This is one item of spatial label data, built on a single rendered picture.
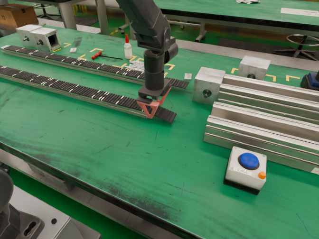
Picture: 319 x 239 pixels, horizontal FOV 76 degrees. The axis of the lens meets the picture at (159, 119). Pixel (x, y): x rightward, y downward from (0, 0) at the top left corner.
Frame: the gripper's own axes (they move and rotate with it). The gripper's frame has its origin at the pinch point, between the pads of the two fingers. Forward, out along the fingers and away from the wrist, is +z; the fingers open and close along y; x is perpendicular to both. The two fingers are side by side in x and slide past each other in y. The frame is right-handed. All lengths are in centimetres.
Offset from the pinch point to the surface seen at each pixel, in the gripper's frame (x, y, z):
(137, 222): 4, -14, 59
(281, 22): -42, 144, 4
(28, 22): 319, 198, 56
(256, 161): -31.2, -13.5, -4.2
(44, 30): 81, 33, -6
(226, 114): -22.2, 2.2, -3.5
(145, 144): -2.5, -13.0, 3.2
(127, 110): 9.7, -1.5, 2.3
